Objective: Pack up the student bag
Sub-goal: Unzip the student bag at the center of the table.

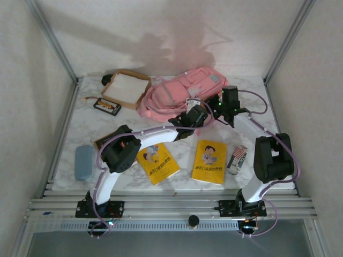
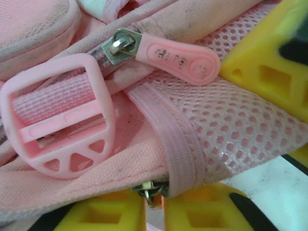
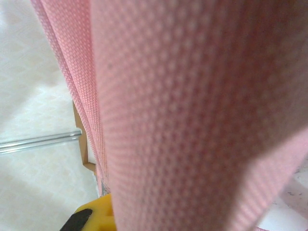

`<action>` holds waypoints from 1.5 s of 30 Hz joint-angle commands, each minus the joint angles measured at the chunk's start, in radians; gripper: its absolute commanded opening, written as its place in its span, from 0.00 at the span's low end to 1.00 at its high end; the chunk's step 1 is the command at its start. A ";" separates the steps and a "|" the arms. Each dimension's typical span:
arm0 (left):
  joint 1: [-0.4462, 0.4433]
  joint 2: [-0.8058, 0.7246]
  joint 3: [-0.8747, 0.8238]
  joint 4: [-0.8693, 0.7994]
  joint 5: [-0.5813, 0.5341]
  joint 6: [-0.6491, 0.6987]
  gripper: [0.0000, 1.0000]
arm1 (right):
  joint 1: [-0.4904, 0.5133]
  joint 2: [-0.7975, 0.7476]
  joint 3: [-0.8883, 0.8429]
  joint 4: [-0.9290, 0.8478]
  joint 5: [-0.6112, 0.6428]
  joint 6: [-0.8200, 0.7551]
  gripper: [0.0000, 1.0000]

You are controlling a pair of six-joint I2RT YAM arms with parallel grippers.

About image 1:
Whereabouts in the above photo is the pink school backpack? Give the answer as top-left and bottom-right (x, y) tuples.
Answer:
(138, 67), (230, 127)

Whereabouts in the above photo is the small controller board with LED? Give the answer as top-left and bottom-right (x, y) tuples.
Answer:
(239, 218), (260, 238)
(90, 220), (115, 238)

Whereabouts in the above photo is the blue-grey glasses case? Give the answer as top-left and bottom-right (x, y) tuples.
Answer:
(74, 145), (93, 182)

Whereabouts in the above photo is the small printed can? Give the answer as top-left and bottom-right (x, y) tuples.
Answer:
(226, 145), (249, 175)

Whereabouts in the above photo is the grey slotted cable duct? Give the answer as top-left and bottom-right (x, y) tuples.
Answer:
(58, 221), (239, 231)

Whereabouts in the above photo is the black notebook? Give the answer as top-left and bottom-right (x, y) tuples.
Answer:
(94, 131), (120, 150)

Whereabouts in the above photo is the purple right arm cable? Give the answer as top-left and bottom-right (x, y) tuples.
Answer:
(238, 90), (301, 238)

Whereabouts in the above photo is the yellow cartoon cover book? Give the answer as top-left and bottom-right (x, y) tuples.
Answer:
(191, 139), (228, 186)
(136, 142), (181, 186)

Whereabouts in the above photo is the aluminium side rail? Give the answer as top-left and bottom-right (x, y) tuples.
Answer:
(41, 79), (83, 199)

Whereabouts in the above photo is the cardboard tray with white paper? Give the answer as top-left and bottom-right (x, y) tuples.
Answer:
(101, 69), (152, 110)

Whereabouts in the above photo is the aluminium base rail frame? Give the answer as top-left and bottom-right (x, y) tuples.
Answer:
(25, 182), (318, 231)

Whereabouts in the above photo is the black tray with orange items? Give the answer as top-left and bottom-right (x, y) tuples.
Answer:
(93, 97), (122, 116)

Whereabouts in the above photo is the aluminium frame post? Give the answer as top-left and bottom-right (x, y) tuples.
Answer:
(264, 0), (317, 85)
(25, 0), (80, 84)

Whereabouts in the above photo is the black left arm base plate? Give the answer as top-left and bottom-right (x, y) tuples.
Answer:
(76, 200), (125, 218)

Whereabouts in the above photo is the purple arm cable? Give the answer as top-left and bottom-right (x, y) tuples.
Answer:
(238, 90), (301, 238)
(90, 100), (215, 239)

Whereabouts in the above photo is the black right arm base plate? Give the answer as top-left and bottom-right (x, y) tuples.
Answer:
(214, 199), (267, 217)

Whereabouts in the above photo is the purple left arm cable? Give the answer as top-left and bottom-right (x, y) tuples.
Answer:
(90, 100), (215, 239)

